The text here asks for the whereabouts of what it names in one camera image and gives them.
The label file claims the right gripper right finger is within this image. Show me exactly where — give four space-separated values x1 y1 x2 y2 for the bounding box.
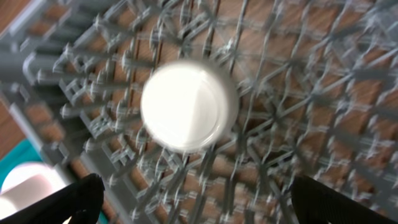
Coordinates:
291 175 396 224

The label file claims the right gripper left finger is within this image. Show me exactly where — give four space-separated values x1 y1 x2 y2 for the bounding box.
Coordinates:
1 174 104 224

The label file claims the white paper cup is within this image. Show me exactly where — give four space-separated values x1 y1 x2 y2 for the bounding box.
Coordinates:
1 174 67 219

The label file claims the small grey bowl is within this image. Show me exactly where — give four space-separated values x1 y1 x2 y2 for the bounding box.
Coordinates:
140 59 239 153

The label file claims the grey dishwasher rack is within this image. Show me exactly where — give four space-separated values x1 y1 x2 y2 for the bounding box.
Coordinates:
1 0 397 223

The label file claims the white plate with cutlery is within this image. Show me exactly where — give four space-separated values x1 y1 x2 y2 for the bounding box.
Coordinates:
1 162 65 193

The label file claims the teal plastic tray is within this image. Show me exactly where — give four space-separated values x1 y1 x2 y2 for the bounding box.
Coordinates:
0 139 42 189

